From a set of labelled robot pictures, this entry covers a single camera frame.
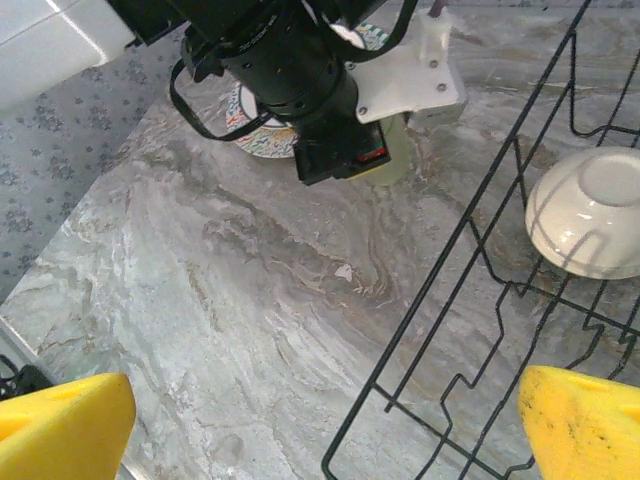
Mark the pale green textured glass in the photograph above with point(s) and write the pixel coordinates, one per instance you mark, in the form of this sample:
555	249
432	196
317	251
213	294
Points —
399	155

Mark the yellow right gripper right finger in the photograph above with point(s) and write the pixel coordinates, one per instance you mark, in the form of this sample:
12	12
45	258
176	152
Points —
585	430

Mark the cream white ceramic bowl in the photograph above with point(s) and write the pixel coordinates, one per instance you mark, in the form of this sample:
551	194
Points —
590	215

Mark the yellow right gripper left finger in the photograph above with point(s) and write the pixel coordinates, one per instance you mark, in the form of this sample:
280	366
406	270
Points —
60	430

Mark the white plate with teal rim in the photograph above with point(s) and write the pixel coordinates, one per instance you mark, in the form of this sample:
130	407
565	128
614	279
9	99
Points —
251	102

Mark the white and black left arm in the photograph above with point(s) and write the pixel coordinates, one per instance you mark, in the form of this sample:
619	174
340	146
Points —
45	45

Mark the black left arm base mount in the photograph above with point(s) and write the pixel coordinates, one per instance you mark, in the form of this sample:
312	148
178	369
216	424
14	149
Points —
25	380

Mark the plate with colourful squiggles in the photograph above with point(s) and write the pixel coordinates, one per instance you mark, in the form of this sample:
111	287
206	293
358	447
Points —
234	117

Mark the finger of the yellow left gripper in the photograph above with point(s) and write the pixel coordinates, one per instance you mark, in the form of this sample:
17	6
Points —
372	175

